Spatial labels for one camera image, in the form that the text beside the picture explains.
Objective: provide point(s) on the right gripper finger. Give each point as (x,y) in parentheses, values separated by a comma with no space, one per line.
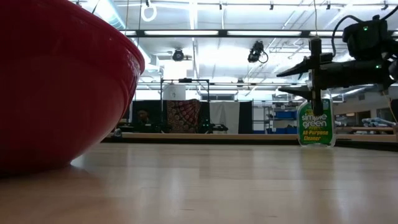
(297,70)
(298,91)

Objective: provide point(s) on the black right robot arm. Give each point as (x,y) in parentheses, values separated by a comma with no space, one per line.
(394,53)

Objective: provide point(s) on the blue storage bin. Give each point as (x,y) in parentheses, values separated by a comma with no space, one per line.
(286,115)

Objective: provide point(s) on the green cleaner spray bottle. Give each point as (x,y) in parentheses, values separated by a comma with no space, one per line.
(314,132)

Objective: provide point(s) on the black curtain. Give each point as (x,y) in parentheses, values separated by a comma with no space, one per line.
(245,116)

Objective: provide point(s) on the white curtain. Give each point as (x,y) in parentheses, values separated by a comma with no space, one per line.
(224,116)

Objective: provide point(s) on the black distant robot equipment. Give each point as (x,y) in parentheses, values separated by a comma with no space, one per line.
(214,127)

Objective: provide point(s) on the red patterned tapestry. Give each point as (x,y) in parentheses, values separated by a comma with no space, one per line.
(183,115)

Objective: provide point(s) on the person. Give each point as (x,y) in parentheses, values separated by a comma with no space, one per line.
(143,116)

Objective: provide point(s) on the large red bowl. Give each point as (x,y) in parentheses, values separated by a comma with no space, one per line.
(62,93)

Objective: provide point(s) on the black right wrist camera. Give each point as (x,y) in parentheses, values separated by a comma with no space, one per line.
(365,40)

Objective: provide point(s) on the black overhead camera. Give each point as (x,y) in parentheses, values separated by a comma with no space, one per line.
(256,51)

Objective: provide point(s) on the black aluminium frame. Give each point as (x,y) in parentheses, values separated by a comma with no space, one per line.
(224,33)

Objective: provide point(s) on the black metal stand frame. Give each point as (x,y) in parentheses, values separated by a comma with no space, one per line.
(185,80)

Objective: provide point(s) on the round black ceiling camera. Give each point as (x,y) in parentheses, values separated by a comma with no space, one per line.
(178,55)

